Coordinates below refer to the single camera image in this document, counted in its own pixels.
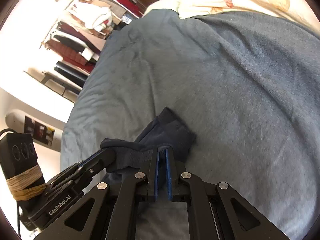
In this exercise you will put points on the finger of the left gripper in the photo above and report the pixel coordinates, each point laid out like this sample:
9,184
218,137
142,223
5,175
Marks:
81,173

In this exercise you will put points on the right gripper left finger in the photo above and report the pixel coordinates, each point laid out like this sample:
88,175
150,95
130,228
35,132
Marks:
109,211

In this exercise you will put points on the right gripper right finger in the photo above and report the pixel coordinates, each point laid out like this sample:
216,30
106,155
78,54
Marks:
215,211

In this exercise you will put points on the navy blue pants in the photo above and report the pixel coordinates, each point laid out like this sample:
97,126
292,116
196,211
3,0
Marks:
161,219

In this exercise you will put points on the black tracker box with tape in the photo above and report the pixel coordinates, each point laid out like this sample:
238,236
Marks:
19,164

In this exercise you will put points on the black leaning ladder rack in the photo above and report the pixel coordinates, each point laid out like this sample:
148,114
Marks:
58,85

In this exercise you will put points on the black cylinder stand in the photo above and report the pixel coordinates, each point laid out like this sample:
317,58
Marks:
71,74

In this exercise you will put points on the grey-blue bed cover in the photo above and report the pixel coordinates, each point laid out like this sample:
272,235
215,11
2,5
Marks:
245,83

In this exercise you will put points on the clothes rack with hanging clothes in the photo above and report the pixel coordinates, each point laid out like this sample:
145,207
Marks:
79,34

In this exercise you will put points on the arched wall shelf niche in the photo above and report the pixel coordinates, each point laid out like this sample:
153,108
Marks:
42,133

